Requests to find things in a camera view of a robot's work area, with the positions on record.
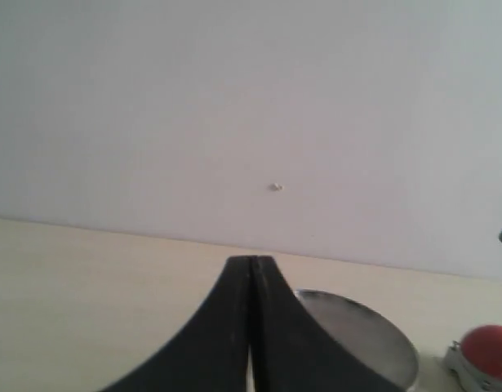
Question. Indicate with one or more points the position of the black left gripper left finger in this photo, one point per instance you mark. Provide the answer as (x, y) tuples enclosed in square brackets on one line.
[(210, 352)]

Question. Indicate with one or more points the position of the red dome push button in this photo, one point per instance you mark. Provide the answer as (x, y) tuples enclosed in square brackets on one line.
[(476, 359)]

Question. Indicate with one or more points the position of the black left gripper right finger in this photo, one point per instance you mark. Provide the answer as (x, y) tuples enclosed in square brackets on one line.
[(290, 351)]

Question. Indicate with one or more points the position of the small white wall plug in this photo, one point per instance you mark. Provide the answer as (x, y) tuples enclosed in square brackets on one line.
[(275, 187)]

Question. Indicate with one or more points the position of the round stainless steel plate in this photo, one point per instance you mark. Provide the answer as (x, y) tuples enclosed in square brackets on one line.
[(366, 334)]

